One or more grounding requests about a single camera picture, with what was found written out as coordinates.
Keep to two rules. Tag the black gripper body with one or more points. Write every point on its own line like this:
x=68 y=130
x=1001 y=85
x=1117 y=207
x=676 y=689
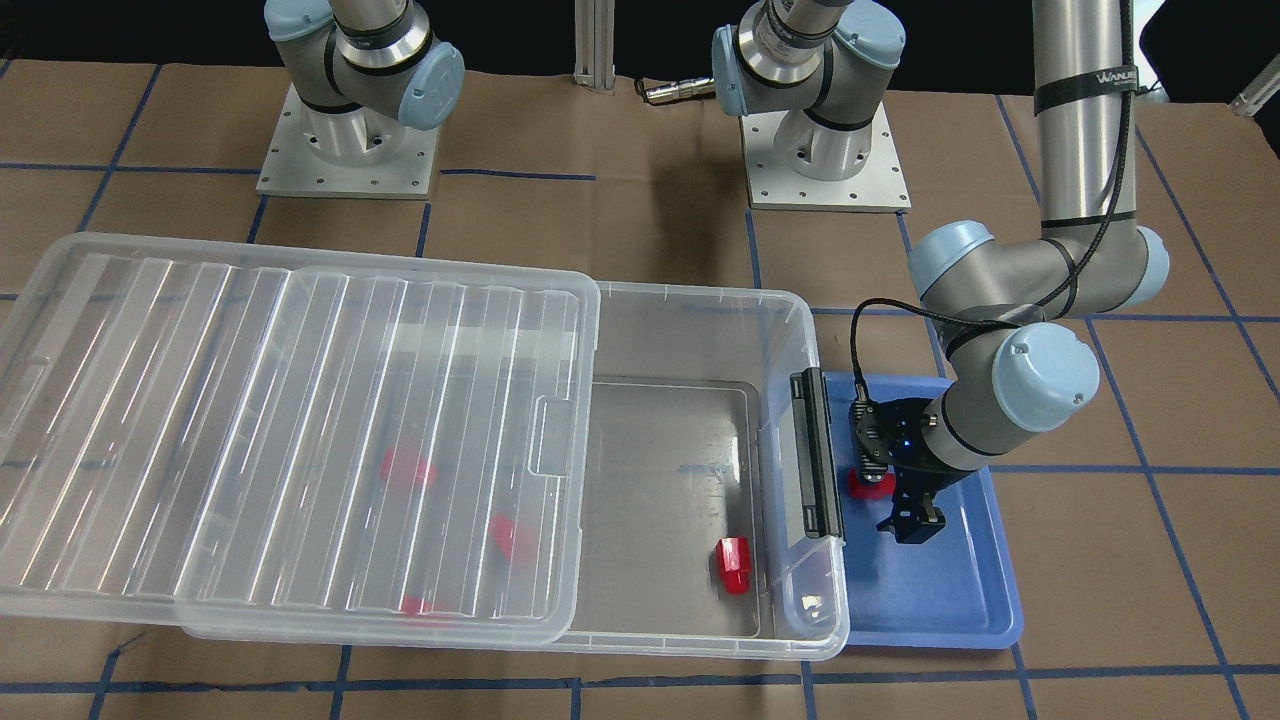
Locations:
x=921 y=474

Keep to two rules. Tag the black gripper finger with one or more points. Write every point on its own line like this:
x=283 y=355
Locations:
x=914 y=517

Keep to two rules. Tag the red block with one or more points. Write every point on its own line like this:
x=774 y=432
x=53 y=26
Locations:
x=734 y=564
x=404 y=469
x=518 y=541
x=869 y=489

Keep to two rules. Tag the clear plastic storage box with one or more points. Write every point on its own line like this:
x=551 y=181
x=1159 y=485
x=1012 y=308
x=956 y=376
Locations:
x=692 y=440

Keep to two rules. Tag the clear ribbed box lid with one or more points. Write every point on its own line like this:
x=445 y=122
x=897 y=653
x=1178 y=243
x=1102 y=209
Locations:
x=192 y=435

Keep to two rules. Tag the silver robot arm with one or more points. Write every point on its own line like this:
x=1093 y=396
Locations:
x=825 y=65
x=998 y=306

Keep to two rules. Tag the red block in box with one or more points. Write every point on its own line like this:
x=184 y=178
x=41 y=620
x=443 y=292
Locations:
x=734 y=564
x=404 y=469
x=518 y=541

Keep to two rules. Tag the blue plastic tray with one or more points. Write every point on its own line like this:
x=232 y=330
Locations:
x=957 y=591

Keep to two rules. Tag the black box latch handle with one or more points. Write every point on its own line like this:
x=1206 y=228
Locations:
x=820 y=505

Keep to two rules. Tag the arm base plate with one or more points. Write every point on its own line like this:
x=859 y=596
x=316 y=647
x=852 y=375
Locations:
x=795 y=165
x=356 y=155

